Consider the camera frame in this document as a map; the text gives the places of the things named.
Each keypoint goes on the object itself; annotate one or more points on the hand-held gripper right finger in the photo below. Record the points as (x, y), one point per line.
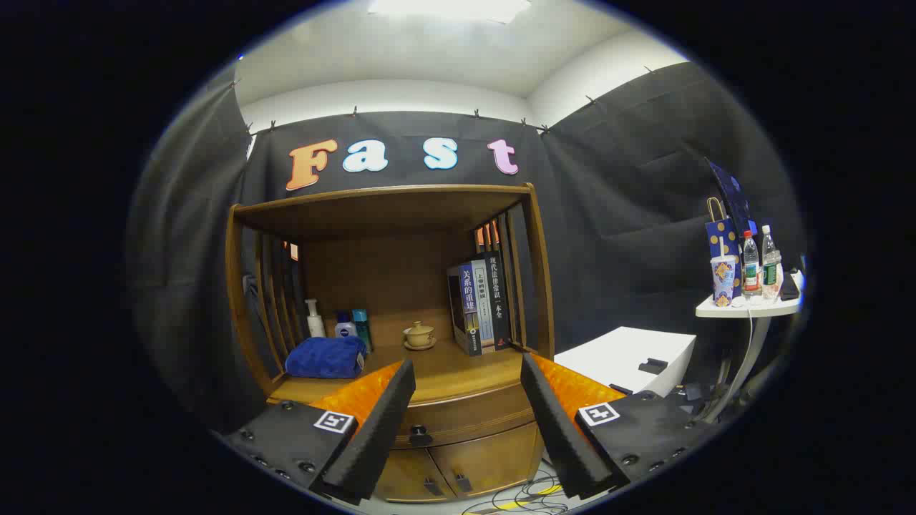
(558, 429)

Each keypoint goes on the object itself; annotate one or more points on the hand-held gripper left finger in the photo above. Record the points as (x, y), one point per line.
(383, 429)

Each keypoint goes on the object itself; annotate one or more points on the black drawer knob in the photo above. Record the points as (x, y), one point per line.
(420, 435)

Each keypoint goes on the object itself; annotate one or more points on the brown wooden drawer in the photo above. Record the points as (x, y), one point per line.
(472, 418)

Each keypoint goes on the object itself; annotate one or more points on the wooden cabinet door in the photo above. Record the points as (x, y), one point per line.
(404, 476)
(494, 458)

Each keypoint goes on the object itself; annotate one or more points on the wooden countertop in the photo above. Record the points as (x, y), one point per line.
(444, 368)

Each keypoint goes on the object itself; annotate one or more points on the brown wooden cabinet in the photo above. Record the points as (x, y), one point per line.
(386, 272)

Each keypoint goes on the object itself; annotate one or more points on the small black box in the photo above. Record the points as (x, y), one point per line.
(620, 390)
(653, 365)

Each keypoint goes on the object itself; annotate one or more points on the folded blue towel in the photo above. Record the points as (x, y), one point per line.
(322, 357)

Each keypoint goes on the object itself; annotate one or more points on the white box unit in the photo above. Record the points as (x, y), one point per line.
(615, 350)

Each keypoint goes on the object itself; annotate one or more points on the beige lidded tea cup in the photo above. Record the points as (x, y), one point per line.
(419, 335)

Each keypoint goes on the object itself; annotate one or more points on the teal clear bottle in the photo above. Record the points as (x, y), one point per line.
(362, 325)

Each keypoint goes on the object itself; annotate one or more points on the white lotion bottle blue cap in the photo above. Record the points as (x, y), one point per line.
(346, 329)

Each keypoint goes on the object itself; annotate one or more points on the white pump bottle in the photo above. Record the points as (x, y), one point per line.
(315, 325)

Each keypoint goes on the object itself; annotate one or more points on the thick book blue spine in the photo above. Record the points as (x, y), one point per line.
(469, 307)

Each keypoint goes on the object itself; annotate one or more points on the patterned paper cup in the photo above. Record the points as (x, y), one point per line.
(723, 282)

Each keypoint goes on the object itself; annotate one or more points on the white side table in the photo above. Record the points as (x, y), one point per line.
(744, 309)

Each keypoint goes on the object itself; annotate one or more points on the blue patterned gift bag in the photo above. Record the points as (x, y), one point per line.
(721, 239)

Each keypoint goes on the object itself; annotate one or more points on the clear bottle white cap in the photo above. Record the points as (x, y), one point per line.
(771, 268)

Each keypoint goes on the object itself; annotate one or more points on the dark blue dotted paper bag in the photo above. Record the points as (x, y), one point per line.
(731, 193)

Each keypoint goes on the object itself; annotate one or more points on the ceiling light panel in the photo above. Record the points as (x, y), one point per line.
(451, 8)

